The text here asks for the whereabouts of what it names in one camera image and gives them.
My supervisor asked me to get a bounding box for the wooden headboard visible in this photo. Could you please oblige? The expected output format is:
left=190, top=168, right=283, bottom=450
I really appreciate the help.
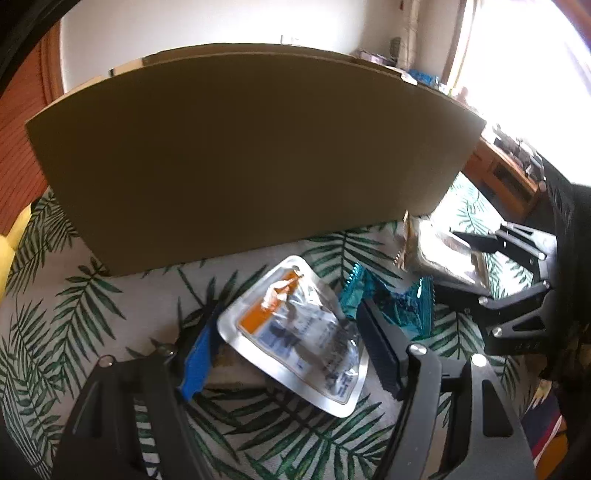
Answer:
left=0, top=24, right=64, bottom=235

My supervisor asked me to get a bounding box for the brown clear snack bag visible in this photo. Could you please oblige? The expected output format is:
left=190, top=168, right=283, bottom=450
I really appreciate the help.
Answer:
left=394, top=212, right=491, bottom=294

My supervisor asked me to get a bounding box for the yellow Pikachu plush toy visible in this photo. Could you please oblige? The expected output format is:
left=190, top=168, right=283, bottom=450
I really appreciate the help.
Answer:
left=0, top=205, right=31, bottom=299

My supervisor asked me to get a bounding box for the window with wooden frame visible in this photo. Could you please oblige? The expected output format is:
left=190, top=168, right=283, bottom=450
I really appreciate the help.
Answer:
left=453, top=1, right=590, bottom=158

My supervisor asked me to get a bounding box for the patterned curtain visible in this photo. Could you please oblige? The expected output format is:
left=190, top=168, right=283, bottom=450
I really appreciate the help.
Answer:
left=399, top=0, right=422, bottom=70

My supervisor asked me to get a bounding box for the silver orange snack pouch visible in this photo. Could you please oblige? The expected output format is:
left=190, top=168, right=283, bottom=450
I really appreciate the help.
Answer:
left=217, top=255, right=369, bottom=418

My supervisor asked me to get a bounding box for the teal snack wrapper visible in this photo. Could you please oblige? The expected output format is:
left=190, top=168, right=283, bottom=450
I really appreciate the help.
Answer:
left=339, top=264, right=435, bottom=339

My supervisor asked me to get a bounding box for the small beige snack bar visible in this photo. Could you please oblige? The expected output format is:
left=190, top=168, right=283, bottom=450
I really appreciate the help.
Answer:
left=205, top=343, right=266, bottom=389

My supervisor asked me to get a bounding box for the wooden cabinet desk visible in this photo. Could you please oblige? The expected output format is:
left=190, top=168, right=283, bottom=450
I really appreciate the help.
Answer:
left=462, top=137, right=542, bottom=223

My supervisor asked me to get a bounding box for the brown cardboard box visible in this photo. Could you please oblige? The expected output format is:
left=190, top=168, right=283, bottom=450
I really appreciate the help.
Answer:
left=26, top=44, right=484, bottom=275

